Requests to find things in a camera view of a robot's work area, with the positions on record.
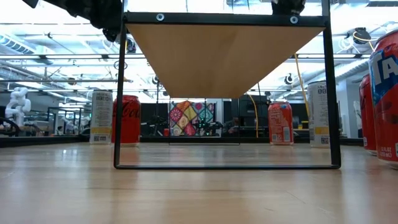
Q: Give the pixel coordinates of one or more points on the red soda can blue logo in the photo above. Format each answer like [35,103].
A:
[280,124]
[387,109]
[367,118]

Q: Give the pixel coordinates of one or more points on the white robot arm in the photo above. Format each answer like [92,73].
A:
[18,105]

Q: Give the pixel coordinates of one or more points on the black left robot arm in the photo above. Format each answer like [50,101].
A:
[62,6]

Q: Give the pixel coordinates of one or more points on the slim white beverage can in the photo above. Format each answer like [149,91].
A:
[317,109]
[101,115]

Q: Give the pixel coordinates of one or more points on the black hanging device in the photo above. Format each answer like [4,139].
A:
[131,46]

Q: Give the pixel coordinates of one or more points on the black cabinet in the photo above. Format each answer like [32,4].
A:
[247,105]

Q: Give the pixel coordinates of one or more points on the red Coca-Cola can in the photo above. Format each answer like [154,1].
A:
[132,121]

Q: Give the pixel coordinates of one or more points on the colourful patterned panel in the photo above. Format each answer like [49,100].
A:
[183,116]

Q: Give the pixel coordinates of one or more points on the person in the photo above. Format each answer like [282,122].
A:
[233,126]

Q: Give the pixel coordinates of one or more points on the wooden shelf black metal frame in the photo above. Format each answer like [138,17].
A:
[217,59]

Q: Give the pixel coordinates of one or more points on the black aluminium rig frame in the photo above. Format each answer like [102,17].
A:
[31,141]

